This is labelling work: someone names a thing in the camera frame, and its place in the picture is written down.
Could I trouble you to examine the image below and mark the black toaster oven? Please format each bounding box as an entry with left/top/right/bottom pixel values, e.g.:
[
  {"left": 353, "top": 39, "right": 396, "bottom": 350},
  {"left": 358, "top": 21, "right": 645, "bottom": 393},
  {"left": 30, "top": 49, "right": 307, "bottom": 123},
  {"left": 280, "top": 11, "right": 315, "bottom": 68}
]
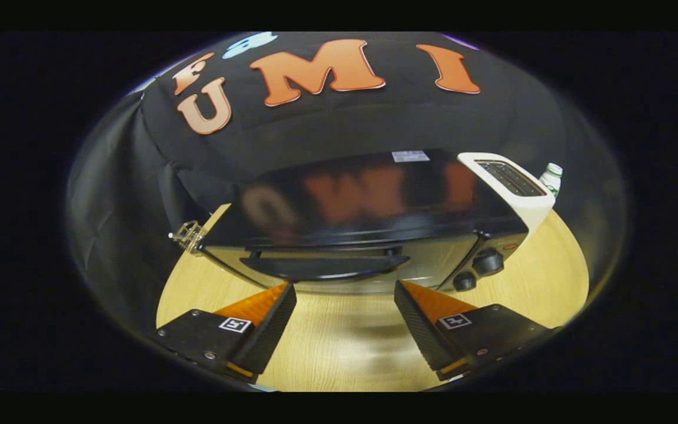
[{"left": 198, "top": 149, "right": 531, "bottom": 295}]

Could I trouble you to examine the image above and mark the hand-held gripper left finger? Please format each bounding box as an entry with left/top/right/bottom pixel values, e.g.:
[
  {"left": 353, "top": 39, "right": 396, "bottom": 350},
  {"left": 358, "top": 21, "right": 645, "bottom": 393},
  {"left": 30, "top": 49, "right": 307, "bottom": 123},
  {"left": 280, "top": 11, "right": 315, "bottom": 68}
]
[{"left": 151, "top": 283, "right": 297, "bottom": 385}]

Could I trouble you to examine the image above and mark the white pop-up toaster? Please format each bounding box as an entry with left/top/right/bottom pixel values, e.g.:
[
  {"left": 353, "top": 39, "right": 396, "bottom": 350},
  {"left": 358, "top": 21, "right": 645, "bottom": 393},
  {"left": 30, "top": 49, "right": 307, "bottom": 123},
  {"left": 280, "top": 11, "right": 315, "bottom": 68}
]
[{"left": 457, "top": 152, "right": 556, "bottom": 236}]

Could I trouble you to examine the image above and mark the black backdrop cloth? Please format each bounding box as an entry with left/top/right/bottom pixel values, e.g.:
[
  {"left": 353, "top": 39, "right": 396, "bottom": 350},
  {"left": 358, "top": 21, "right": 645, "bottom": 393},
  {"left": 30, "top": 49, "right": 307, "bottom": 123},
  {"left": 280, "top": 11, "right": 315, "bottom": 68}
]
[{"left": 65, "top": 32, "right": 628, "bottom": 330}]

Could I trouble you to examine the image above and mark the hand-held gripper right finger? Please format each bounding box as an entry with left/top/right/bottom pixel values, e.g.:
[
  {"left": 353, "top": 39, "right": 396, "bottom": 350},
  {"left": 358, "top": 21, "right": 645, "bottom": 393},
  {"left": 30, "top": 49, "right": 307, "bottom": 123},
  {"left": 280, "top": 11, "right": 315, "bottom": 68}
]
[{"left": 394, "top": 280, "right": 554, "bottom": 382}]

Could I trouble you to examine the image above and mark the white bottle green label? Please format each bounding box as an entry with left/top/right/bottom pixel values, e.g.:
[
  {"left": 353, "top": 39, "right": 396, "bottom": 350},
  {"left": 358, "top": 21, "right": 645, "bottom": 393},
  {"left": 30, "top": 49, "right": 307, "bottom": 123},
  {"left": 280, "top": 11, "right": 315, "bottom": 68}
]
[{"left": 539, "top": 163, "right": 563, "bottom": 198}]

